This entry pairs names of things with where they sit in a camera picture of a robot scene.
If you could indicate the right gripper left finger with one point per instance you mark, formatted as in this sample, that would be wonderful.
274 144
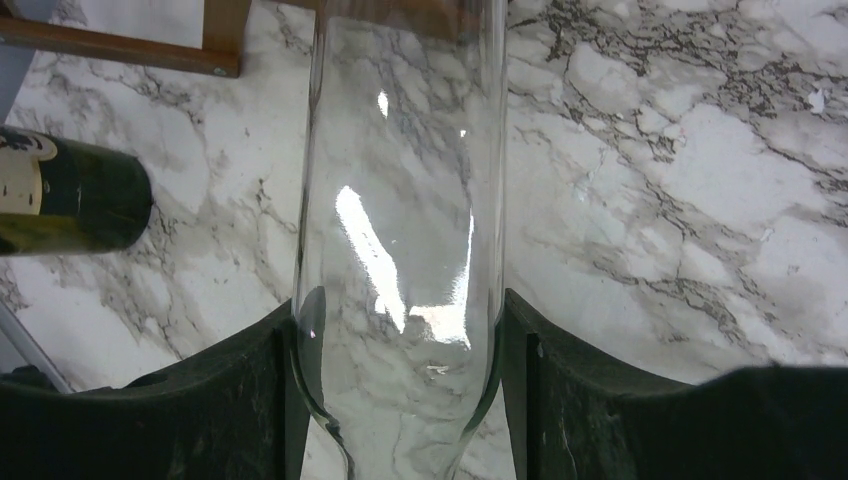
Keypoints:
231 411

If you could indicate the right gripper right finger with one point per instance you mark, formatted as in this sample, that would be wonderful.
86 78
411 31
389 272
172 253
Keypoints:
576 412

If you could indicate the clear glass bottle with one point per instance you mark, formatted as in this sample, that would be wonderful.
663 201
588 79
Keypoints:
399 286

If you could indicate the green wine bottle cream label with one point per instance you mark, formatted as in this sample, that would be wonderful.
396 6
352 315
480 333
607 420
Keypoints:
62 196

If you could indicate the brown wooden wine rack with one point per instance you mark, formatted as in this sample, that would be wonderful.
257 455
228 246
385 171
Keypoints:
223 31

